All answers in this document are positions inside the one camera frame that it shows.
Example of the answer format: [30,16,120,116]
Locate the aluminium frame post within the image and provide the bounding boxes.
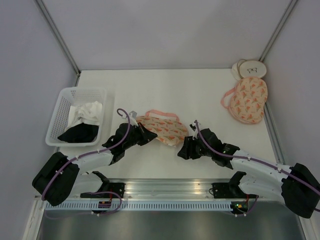
[259,0,300,62]
[34,0,81,77]

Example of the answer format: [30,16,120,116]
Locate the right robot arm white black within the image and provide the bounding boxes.
[177,128,320,219]

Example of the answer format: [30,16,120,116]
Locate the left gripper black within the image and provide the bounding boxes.
[123,122,158,150]

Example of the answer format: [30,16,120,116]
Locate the black garment in basket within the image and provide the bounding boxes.
[57,123,99,143]

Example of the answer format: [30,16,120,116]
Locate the white slotted cable duct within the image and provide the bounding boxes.
[45,200,232,212]

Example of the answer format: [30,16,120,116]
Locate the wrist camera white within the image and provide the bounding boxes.
[189,121,201,132]
[128,111,138,126]

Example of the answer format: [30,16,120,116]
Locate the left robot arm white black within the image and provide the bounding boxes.
[31,123,157,206]

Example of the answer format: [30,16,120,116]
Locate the left aluminium frame post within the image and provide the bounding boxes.
[34,0,81,77]

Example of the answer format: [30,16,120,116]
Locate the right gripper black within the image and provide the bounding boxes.
[177,135,213,160]

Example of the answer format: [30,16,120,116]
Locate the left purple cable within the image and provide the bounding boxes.
[41,108,133,221]

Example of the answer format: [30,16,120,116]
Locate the floral laundry bag pink trim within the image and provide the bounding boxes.
[135,109,189,147]

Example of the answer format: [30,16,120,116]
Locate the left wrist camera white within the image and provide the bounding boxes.
[128,111,138,126]

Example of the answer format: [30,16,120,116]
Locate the right aluminium frame post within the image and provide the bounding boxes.
[259,0,300,62]

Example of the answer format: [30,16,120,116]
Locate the white plastic basket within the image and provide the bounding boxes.
[45,87,107,148]

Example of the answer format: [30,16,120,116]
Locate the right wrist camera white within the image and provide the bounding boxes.
[189,121,201,132]

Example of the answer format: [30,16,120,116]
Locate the aluminium mounting rail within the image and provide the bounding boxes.
[37,177,308,201]

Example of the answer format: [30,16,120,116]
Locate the white garment in basket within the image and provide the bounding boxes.
[67,101,103,129]

